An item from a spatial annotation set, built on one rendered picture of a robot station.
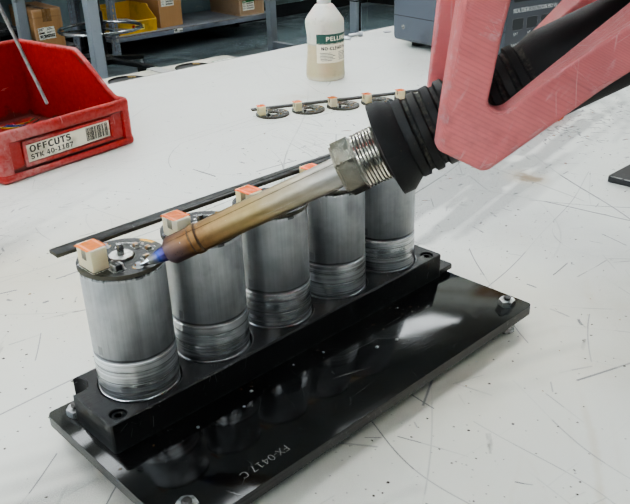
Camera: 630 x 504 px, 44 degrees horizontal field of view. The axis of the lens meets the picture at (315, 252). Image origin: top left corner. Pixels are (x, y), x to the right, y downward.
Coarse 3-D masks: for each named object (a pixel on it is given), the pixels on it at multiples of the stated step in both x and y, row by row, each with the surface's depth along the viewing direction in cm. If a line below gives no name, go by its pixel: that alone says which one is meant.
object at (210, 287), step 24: (240, 240) 24; (168, 264) 23; (192, 264) 23; (216, 264) 23; (240, 264) 24; (192, 288) 23; (216, 288) 23; (240, 288) 24; (192, 312) 24; (216, 312) 24; (240, 312) 24; (192, 336) 24; (216, 336) 24; (240, 336) 24; (192, 360) 24; (216, 360) 24
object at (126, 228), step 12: (324, 156) 29; (288, 168) 28; (252, 180) 27; (264, 180) 27; (276, 180) 27; (216, 192) 26; (228, 192) 26; (180, 204) 25; (192, 204) 25; (204, 204) 25; (156, 216) 24; (120, 228) 24; (132, 228) 24; (84, 240) 23; (60, 252) 22; (72, 252) 22
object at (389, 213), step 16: (368, 192) 28; (384, 192) 28; (400, 192) 28; (368, 208) 29; (384, 208) 28; (400, 208) 28; (368, 224) 29; (384, 224) 29; (400, 224) 29; (368, 240) 29; (384, 240) 29; (400, 240) 29; (368, 256) 29; (384, 256) 29; (400, 256) 29; (384, 272) 29
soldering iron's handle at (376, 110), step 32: (608, 0) 18; (544, 32) 18; (576, 32) 18; (512, 64) 18; (544, 64) 18; (416, 96) 19; (384, 128) 18; (416, 128) 19; (384, 160) 19; (416, 160) 19; (448, 160) 19
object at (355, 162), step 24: (336, 144) 20; (360, 144) 19; (312, 168) 20; (336, 168) 19; (360, 168) 19; (384, 168) 19; (264, 192) 20; (288, 192) 20; (312, 192) 20; (360, 192) 20; (216, 216) 20; (240, 216) 20; (264, 216) 20; (168, 240) 21; (192, 240) 20; (216, 240) 20
